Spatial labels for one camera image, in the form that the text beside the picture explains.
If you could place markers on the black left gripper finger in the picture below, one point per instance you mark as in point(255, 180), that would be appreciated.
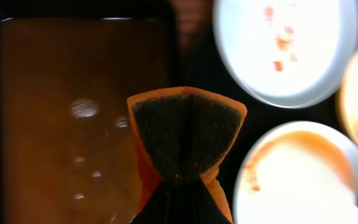
point(188, 204)

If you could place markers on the orange green scrub sponge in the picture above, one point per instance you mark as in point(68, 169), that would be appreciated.
point(182, 134)

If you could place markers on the light blue plate bottom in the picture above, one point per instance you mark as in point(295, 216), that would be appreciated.
point(298, 172)

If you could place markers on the light blue plate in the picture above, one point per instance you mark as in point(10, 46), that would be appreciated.
point(286, 53)
point(298, 172)

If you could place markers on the light blue plate top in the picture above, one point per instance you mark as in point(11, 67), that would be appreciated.
point(286, 53)

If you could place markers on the black rectangular water tray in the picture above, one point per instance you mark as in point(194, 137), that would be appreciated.
point(66, 71)

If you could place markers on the round black serving tray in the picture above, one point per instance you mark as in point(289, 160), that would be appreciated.
point(205, 70)

